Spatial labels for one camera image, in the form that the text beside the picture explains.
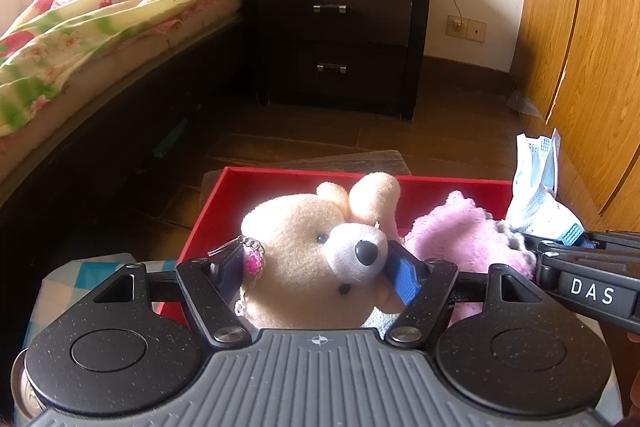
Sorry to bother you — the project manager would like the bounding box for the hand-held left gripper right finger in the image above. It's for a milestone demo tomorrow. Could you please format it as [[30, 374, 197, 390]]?
[[382, 241, 576, 351]]

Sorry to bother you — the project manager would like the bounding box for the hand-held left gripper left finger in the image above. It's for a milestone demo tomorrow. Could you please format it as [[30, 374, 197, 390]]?
[[42, 246, 254, 349]]

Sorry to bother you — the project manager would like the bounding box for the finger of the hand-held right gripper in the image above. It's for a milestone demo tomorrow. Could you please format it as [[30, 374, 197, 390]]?
[[537, 249, 640, 290], [517, 227, 640, 253]]

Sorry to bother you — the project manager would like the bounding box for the pink charm keychain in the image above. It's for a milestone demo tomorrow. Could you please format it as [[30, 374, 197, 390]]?
[[207, 236, 266, 280]]

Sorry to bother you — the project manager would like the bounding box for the blue face mask packet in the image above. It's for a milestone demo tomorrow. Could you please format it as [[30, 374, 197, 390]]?
[[505, 129, 583, 243]]

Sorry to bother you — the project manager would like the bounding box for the red cardboard box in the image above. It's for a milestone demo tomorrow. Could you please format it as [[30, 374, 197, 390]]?
[[155, 166, 516, 323]]

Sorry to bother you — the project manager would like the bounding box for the purple fluffy cloth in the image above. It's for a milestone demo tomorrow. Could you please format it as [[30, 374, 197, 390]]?
[[402, 191, 536, 283]]

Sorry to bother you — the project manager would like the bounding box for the beige bear plush toy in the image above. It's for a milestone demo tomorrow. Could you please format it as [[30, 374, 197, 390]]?
[[235, 172, 403, 330]]

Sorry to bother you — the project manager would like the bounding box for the clear plastic scrap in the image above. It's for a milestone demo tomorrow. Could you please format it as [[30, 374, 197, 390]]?
[[506, 89, 543, 118]]

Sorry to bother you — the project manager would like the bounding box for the teal object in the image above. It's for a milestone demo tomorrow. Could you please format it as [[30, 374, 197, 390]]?
[[152, 119, 188, 158]]

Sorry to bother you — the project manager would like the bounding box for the blue checked tablecloth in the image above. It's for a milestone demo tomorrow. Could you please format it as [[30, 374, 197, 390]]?
[[22, 259, 178, 343]]

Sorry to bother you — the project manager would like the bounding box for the wooden wardrobe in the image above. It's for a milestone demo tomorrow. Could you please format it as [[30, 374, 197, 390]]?
[[510, 0, 640, 238]]

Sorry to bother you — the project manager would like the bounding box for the dark wooden bed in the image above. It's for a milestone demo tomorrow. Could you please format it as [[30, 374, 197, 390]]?
[[0, 0, 281, 233]]

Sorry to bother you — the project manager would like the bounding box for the nightstand drawer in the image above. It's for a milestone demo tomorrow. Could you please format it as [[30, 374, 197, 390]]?
[[257, 0, 416, 48], [265, 42, 408, 105]]

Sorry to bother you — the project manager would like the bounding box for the dark wooden nightstand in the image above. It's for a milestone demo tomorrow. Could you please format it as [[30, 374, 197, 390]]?
[[243, 0, 433, 122]]

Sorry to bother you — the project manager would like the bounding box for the floral quilt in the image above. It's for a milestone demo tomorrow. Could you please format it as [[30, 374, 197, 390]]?
[[0, 0, 273, 138]]

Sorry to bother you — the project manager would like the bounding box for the beige wall outlet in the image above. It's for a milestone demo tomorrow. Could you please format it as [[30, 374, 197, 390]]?
[[446, 16, 487, 42]]

